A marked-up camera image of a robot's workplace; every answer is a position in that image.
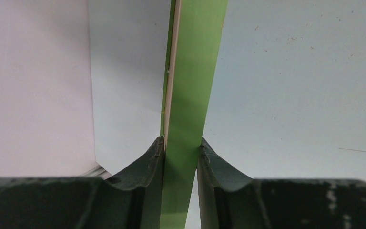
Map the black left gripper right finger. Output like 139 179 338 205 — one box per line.
197 139 366 229

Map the wooden picture frame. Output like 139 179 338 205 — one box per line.
160 0 228 229

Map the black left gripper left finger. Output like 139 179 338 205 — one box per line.
0 137 164 229

